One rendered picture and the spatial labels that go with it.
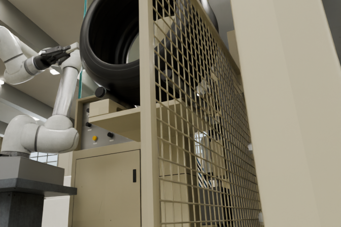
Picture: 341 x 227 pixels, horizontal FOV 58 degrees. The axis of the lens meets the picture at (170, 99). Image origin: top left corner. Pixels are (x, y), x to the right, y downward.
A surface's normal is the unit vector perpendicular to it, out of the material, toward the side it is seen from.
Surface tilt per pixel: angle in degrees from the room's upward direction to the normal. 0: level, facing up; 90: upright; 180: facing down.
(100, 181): 90
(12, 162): 90
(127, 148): 90
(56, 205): 90
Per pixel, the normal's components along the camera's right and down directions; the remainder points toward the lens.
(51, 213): -0.27, -0.35
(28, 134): 0.25, -0.39
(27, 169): 0.96, -0.15
